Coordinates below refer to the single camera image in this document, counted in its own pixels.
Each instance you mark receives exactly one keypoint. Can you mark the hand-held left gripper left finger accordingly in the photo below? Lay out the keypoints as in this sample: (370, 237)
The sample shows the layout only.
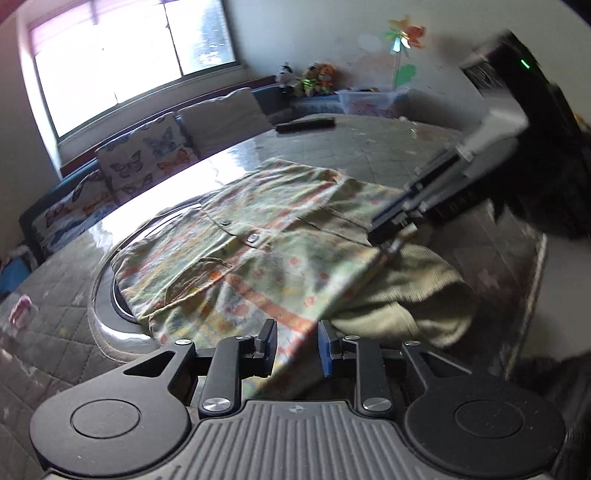
(265, 347)

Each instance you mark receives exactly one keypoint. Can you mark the beige back cushion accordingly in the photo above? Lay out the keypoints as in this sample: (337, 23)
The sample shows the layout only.
(226, 120)

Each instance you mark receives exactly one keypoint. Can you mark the butterfly print seat cushion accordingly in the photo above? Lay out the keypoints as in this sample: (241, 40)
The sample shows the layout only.
(69, 210)

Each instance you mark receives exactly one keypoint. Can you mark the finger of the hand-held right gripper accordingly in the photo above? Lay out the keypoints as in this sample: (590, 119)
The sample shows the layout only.
(391, 211)
(390, 233)

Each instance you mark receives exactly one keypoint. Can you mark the dark blue sofa bench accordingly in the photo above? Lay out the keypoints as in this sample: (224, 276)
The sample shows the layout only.
(37, 207)

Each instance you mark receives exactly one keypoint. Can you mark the window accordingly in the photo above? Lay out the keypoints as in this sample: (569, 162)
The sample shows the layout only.
(134, 50)

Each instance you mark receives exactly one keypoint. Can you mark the black remote control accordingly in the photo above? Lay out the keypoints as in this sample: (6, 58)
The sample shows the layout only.
(305, 125)

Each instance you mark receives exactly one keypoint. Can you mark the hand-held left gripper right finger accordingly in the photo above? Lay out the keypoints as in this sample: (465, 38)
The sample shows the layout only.
(327, 347)

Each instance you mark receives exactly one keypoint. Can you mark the small pink object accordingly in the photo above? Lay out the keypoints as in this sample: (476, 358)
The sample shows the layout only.
(22, 313)

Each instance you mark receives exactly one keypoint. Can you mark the black and white plush toy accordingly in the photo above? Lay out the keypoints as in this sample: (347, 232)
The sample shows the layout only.
(287, 76)

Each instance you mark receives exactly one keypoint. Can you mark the orange plush toy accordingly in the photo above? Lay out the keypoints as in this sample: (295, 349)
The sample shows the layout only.
(319, 78)

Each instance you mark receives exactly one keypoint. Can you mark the green patterned button garment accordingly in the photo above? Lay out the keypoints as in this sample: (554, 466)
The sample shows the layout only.
(258, 258)

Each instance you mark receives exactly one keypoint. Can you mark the colourful pinwheel flower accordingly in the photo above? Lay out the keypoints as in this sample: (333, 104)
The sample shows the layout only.
(402, 41)

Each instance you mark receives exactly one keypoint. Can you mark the butterfly print back cushion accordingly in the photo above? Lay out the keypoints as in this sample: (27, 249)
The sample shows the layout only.
(143, 154)

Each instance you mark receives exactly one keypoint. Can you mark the clear plastic storage box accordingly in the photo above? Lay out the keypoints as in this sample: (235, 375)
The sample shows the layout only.
(371, 101)

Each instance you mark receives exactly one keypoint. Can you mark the glass table turntable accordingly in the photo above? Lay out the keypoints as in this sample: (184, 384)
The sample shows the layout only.
(240, 157)

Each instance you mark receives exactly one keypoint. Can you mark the person's right forearm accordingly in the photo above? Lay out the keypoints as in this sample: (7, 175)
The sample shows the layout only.
(549, 184)

